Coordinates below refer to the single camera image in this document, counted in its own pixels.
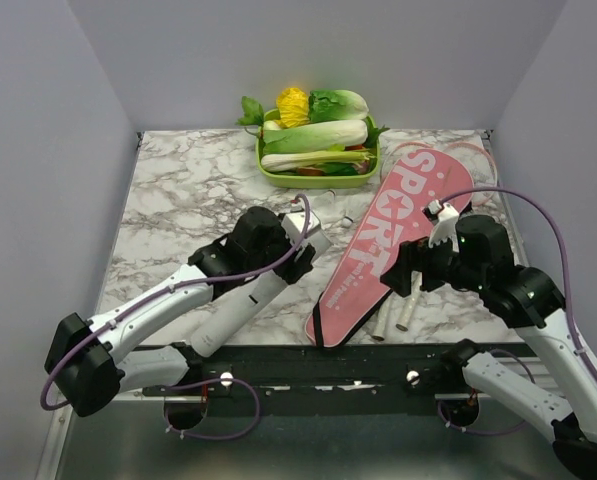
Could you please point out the green vegetable basket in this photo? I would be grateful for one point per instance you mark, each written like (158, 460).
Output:
(331, 175)

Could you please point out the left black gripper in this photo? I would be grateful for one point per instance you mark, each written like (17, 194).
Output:
(301, 262)

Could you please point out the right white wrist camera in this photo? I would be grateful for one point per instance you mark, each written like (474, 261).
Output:
(443, 217)

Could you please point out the white shuttlecock tube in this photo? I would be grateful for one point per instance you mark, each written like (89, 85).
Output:
(247, 301)

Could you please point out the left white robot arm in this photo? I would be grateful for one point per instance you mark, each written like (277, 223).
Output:
(92, 360)

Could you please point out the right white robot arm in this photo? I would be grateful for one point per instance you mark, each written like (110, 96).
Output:
(530, 303)

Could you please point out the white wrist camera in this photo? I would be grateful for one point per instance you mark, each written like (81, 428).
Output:
(443, 217)
(299, 227)

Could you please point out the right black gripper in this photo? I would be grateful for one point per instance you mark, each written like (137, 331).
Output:
(401, 270)

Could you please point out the pink racket bag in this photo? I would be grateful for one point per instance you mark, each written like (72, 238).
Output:
(395, 215)

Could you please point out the white shuttlecock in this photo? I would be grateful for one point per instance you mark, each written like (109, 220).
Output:
(344, 213)
(324, 199)

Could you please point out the yellow leafy vegetable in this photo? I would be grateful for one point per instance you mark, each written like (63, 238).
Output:
(293, 107)

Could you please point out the white green napa cabbage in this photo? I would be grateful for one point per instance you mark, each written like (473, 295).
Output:
(314, 137)

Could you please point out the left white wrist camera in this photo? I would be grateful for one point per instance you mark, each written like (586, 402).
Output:
(299, 227)

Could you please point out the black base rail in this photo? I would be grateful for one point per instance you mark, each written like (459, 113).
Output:
(300, 380)

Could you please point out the dark green lettuce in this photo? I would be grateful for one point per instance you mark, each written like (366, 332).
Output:
(334, 105)

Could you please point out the white green celery stalk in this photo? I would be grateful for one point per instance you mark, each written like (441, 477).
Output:
(284, 162)

